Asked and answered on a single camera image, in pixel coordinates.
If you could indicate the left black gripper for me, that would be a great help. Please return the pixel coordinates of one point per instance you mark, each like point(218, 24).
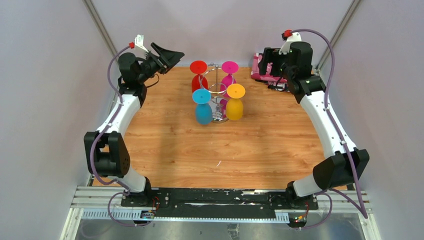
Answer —
point(169, 58)

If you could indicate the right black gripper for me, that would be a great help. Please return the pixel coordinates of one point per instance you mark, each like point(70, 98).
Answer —
point(271, 55)

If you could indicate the red wine glass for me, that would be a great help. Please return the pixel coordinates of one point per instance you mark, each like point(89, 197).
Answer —
point(198, 67)

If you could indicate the magenta wine glass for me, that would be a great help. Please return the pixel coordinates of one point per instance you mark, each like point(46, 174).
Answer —
point(230, 68)

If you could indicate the chrome wine glass rack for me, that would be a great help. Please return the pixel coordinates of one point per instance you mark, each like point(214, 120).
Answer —
point(217, 102)

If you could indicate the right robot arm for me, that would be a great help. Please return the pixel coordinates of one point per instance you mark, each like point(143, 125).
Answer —
point(344, 163)

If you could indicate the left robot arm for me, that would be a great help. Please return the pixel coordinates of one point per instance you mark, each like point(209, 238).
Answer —
point(107, 156)

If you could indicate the blue wine glass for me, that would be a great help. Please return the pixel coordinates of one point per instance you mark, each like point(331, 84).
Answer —
point(203, 111)

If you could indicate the yellow wine glass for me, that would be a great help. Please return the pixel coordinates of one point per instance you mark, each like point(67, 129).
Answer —
point(234, 107)

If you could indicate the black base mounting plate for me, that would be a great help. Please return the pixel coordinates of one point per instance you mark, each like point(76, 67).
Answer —
point(219, 203)

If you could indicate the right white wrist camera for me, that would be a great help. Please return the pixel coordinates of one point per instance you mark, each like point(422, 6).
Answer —
point(288, 38)

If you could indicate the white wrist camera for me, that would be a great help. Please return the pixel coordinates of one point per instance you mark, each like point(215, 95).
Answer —
point(288, 38)
point(139, 43)

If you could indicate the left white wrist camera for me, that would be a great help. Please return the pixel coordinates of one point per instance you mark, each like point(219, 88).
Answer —
point(139, 43)

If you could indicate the aluminium frame rail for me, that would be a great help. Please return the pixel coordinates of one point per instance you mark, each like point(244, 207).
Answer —
point(95, 202)

